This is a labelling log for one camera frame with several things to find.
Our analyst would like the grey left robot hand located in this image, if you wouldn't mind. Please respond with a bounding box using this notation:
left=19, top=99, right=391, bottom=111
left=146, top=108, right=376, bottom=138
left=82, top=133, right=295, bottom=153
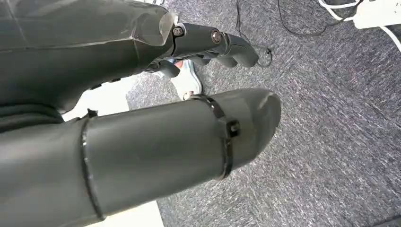
left=0, top=0, right=282, bottom=227

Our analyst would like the person's white shoe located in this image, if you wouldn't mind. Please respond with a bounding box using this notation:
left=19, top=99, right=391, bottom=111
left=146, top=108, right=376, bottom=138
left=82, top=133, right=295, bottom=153
left=163, top=59, right=203, bottom=101

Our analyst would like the ribbed grey left arm sleeve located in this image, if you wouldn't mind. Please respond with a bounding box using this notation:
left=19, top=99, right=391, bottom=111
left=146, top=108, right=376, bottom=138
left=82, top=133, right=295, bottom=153
left=0, top=104, right=64, bottom=133

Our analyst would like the white power strip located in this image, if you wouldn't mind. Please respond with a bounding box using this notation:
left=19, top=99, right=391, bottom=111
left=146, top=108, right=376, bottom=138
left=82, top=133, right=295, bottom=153
left=352, top=0, right=401, bottom=30

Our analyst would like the thin black cable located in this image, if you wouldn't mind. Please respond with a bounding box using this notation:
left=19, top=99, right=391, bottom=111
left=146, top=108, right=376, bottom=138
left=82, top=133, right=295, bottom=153
left=235, top=0, right=273, bottom=69

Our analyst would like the black power cable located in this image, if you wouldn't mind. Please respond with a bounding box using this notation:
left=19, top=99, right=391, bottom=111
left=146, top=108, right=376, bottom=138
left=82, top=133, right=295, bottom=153
left=277, top=0, right=365, bottom=37

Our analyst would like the white cable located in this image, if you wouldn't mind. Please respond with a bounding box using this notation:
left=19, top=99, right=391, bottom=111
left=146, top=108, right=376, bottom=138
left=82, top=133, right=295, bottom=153
left=379, top=26, right=401, bottom=53
left=318, top=0, right=361, bottom=22

